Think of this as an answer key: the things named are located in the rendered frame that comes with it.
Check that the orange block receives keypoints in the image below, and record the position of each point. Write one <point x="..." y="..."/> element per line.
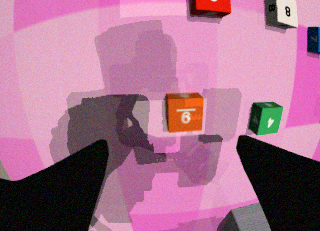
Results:
<point x="184" y="112"/>

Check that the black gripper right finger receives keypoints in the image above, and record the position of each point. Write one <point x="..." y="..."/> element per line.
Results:
<point x="287" y="184"/>

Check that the blue block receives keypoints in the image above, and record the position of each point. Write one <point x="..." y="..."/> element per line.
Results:
<point x="314" y="39"/>

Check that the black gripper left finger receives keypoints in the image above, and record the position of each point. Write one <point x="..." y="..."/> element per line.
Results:
<point x="58" y="198"/>

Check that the green block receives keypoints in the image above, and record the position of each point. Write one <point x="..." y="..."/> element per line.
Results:
<point x="265" y="118"/>

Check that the dark red block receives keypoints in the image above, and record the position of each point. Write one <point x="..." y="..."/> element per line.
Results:
<point x="211" y="7"/>

